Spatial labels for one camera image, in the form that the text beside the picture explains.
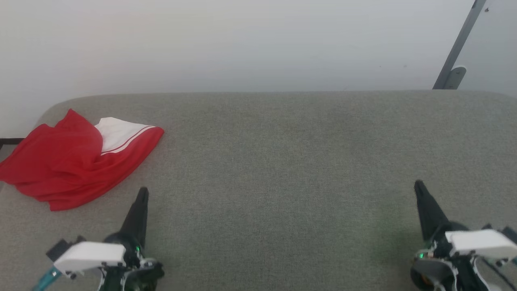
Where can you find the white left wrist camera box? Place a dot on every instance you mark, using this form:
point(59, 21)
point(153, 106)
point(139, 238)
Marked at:
point(91, 254)

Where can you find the long grey metal bar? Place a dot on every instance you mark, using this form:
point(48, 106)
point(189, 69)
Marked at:
point(460, 40)

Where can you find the grey rounded metal bracket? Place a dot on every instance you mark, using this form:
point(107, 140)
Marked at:
point(455, 79)

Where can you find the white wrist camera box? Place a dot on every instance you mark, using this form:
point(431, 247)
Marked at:
point(480, 241)
point(91, 254)

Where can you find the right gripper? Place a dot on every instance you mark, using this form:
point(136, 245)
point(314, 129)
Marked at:
point(438, 244)

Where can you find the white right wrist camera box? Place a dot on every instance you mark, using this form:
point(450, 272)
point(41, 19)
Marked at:
point(480, 241)

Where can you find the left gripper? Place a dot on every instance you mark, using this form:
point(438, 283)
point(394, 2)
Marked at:
point(131, 247)

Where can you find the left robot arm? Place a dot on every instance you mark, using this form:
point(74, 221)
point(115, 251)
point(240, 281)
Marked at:
point(149, 275)

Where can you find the grey fabric sofa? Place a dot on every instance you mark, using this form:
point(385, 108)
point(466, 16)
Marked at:
point(282, 161)

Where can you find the red and white jersey shirt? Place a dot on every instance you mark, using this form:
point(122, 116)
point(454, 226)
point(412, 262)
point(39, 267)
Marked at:
point(60, 165)

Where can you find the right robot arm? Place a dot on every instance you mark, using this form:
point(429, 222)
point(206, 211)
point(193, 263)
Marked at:
point(431, 271)

